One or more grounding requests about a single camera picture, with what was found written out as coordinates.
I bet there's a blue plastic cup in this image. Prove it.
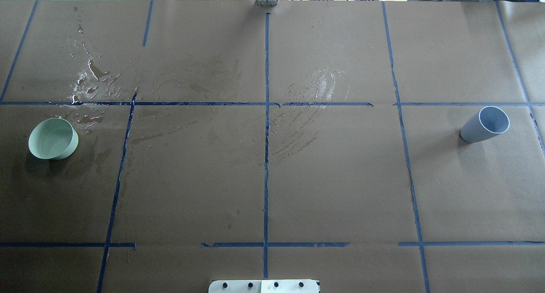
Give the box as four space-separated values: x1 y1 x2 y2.
459 106 510 144

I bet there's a mint green bowl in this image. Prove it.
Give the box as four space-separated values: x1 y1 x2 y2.
29 117 79 160

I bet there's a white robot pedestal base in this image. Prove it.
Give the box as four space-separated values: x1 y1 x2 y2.
208 279 321 293

